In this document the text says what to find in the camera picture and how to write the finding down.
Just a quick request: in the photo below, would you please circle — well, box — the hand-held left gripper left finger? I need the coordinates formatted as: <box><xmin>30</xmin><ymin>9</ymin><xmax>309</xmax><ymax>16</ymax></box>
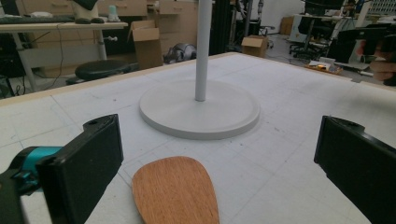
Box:
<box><xmin>35</xmin><ymin>113</ymin><xmax>124</xmax><ymax>224</ymax></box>

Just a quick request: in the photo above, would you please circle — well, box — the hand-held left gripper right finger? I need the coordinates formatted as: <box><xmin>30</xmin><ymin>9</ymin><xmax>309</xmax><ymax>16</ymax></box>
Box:
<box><xmin>313</xmin><ymin>115</ymin><xmax>396</xmax><ymax>224</ymax></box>

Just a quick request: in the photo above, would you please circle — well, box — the wooden spatula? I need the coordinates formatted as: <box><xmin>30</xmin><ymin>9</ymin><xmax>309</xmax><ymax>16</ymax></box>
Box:
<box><xmin>132</xmin><ymin>156</ymin><xmax>220</xmax><ymax>224</ymax></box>

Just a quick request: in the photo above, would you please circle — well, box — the white hook rack stand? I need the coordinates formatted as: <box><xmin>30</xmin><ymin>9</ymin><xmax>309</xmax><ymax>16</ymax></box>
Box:
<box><xmin>138</xmin><ymin>0</ymin><xmax>262</xmax><ymax>141</ymax></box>

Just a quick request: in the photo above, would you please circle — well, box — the black office chair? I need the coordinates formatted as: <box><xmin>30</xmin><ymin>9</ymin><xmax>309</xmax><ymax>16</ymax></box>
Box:
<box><xmin>289</xmin><ymin>13</ymin><xmax>335</xmax><ymax>62</ymax></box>

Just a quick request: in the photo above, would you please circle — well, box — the white grid mat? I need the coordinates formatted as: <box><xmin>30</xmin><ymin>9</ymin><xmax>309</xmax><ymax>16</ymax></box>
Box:
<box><xmin>0</xmin><ymin>54</ymin><xmax>396</xmax><ymax>224</ymax></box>

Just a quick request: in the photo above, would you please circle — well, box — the black round stool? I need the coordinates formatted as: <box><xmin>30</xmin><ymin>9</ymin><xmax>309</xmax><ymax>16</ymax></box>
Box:
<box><xmin>65</xmin><ymin>59</ymin><xmax>139</xmax><ymax>86</ymax></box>

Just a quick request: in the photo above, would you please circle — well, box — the small cardboard box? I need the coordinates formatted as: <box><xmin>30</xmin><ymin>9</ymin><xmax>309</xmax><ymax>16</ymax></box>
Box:
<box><xmin>241</xmin><ymin>35</ymin><xmax>269</xmax><ymax>59</ymax></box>

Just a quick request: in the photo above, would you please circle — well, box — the large open cardboard box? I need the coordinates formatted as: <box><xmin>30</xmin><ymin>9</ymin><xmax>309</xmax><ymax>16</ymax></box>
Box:
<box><xmin>128</xmin><ymin>20</ymin><xmax>164</xmax><ymax>71</ymax></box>

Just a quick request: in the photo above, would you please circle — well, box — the white desk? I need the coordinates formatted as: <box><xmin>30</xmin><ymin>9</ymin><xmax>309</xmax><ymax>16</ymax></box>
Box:
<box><xmin>0</xmin><ymin>21</ymin><xmax>129</xmax><ymax>91</ymax></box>

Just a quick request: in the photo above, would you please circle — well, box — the grey backpack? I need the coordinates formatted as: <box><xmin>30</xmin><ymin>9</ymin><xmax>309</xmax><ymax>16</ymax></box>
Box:
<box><xmin>163</xmin><ymin>42</ymin><xmax>198</xmax><ymax>65</ymax></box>

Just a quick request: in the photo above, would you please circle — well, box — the black keyboard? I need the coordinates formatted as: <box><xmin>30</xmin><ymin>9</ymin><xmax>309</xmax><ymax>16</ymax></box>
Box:
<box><xmin>0</xmin><ymin>16</ymin><xmax>76</xmax><ymax>25</ymax></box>

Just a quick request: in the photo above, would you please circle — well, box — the pale green bottle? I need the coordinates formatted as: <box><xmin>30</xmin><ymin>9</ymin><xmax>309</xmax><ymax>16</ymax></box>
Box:
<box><xmin>106</xmin><ymin>4</ymin><xmax>121</xmax><ymax>22</ymax></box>

